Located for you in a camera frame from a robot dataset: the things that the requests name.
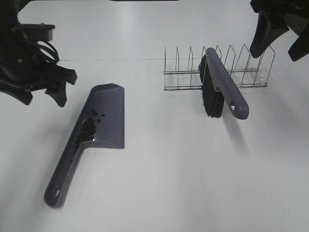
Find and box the chrome wire dish rack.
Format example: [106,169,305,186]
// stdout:
[163,44,276,91]

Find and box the pile of coffee beans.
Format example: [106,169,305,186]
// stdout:
[73,110,106,152]

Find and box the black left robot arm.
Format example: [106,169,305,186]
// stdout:
[0,0,77,107]

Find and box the purple hand brush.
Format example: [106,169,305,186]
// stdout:
[198,47,249,120]

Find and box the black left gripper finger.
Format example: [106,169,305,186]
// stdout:
[0,81,33,105]
[45,82,67,107]

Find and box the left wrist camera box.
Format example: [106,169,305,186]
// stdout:
[18,23,56,42]

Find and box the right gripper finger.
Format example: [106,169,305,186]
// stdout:
[288,25,309,61]
[250,11,289,58]

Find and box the purple plastic dustpan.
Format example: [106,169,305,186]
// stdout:
[43,83,125,208]

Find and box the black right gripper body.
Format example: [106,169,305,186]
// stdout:
[250,0,309,36]

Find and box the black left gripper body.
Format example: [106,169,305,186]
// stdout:
[0,26,77,91]

